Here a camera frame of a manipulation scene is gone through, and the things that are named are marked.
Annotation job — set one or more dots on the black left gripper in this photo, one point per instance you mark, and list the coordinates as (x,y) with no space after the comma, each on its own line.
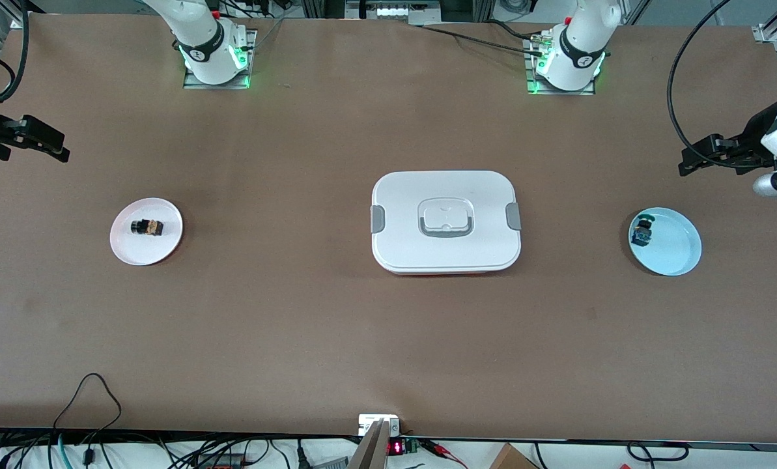
(757,132)

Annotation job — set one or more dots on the white power strip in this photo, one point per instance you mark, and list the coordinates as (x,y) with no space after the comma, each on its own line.
(395,12)

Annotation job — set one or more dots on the red digit display module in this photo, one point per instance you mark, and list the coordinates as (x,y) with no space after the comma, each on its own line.
(396,447)

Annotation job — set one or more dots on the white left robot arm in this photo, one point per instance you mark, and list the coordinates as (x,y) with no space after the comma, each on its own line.
(577,45)

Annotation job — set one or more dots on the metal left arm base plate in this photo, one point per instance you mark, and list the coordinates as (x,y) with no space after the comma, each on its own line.
(538,90)

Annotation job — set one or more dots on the aluminium profile bar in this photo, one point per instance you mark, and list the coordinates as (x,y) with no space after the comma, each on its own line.
(370,453)

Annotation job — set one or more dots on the aluminium corner bracket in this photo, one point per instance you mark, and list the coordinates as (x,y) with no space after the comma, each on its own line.
(15,23)

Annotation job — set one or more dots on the white lunch box grey clips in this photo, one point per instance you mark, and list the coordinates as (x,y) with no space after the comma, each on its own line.
(479,195)

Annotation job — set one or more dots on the small white mounting block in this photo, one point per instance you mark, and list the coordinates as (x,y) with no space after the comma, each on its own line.
(368,422)

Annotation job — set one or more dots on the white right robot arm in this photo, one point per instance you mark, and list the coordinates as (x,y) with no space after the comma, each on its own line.
(206,39)

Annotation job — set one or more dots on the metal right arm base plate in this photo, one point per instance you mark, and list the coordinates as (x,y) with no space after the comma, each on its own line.
(196,84)

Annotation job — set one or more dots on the red and black clip leads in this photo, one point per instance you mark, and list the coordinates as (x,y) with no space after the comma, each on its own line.
(440,448)

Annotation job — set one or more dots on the light blue round plate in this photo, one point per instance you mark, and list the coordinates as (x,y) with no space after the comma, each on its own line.
(675,251)

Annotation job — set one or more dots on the brown cardboard piece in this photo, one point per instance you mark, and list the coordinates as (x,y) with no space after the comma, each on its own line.
(512,459)

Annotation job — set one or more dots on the pink round plate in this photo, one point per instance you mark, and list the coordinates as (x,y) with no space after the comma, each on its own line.
(127,251)

